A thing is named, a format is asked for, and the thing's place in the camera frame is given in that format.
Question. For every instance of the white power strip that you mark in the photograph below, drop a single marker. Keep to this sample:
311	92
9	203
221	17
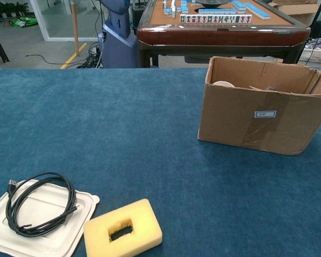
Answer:
93	51

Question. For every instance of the open cardboard carton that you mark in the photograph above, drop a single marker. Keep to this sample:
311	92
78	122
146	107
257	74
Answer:
297	9

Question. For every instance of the short stacked blue tile row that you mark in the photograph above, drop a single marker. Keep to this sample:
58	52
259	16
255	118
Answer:
239	6

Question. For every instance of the green bag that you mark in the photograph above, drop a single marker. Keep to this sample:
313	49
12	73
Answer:
24	22

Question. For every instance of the white standing mahjong tile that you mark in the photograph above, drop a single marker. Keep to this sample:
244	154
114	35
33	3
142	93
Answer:
232	18
199	18
221	18
243	18
249	18
215	18
205	18
182	18
210	18
188	18
194	18
227	18

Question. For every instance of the white plastic basket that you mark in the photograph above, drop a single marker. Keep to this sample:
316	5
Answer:
315	54

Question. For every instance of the long diagonal blue tile row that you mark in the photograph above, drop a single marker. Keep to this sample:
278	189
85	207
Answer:
258	11

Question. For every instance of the white glass partition frame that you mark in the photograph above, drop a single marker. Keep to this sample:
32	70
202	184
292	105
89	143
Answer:
64	39

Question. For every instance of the white plastic tray lid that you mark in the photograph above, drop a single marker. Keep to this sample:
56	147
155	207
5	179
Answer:
42	203

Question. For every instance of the blue mahjong tile pair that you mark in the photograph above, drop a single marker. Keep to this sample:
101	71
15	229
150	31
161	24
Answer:
183	10

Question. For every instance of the brown cardboard box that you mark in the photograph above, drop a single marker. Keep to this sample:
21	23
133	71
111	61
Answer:
230	115

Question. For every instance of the black tripod stand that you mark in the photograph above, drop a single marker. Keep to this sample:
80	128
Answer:
320	12

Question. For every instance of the wooden pole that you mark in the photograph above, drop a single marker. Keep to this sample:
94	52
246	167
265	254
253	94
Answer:
75	26

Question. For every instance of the black mahjong table dome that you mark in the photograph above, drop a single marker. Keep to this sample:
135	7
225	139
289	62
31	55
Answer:
212	2

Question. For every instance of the green potted plants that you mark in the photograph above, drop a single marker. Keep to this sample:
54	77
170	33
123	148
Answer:
8	9

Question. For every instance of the dark standing mahjong tile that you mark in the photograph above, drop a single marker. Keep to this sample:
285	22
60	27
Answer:
238	18

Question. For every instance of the yellow foam block with hole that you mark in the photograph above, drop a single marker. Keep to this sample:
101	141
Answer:
144	214

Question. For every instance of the single blue mahjong tile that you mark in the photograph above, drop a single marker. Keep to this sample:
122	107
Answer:
167	11

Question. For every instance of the brown mahjong table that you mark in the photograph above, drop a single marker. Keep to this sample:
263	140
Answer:
216	34

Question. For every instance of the blue table cloth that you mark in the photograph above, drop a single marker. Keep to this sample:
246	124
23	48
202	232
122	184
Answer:
176	160

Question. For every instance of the straight blue mahjong tile row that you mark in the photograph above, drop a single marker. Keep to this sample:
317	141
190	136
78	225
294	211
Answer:
216	11

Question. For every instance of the white paper cup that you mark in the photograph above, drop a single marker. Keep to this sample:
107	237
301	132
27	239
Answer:
223	83

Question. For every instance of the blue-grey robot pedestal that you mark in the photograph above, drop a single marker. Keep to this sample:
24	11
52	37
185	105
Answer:
117	48

